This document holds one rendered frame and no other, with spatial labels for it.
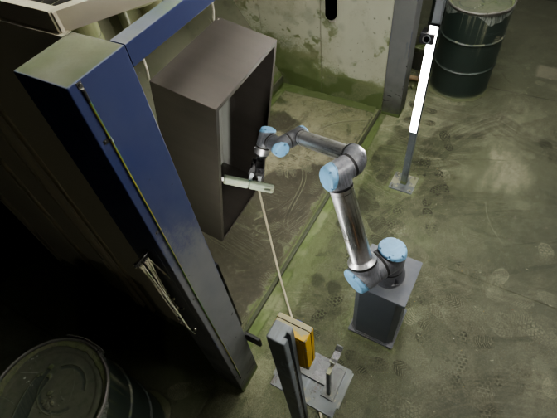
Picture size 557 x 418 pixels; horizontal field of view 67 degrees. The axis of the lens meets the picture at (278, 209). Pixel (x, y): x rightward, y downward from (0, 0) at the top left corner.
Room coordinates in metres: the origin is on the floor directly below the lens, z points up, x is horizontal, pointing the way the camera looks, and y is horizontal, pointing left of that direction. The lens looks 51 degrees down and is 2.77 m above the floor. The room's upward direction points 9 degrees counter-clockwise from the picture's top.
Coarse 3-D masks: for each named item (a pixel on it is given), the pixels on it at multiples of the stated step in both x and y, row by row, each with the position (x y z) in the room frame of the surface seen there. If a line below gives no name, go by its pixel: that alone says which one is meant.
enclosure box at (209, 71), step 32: (224, 32) 2.06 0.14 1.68; (256, 32) 2.06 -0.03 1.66; (192, 64) 1.82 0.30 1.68; (224, 64) 1.82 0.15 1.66; (256, 64) 1.83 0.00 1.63; (160, 96) 1.68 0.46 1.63; (192, 96) 1.60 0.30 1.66; (224, 96) 1.59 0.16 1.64; (256, 96) 2.11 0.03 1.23; (160, 128) 1.73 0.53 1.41; (192, 128) 1.61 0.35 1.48; (224, 128) 2.28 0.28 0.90; (256, 128) 2.13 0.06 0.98; (192, 160) 1.65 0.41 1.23; (224, 160) 2.32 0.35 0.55; (192, 192) 1.70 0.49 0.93; (224, 192) 2.04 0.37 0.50; (224, 224) 1.78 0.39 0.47
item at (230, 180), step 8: (224, 176) 1.75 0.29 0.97; (232, 176) 1.75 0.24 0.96; (256, 176) 1.80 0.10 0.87; (232, 184) 1.70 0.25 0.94; (240, 184) 1.70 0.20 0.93; (248, 184) 1.70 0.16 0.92; (256, 184) 1.70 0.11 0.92; (264, 184) 1.70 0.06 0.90; (272, 184) 1.72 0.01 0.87; (272, 192) 1.67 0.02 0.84
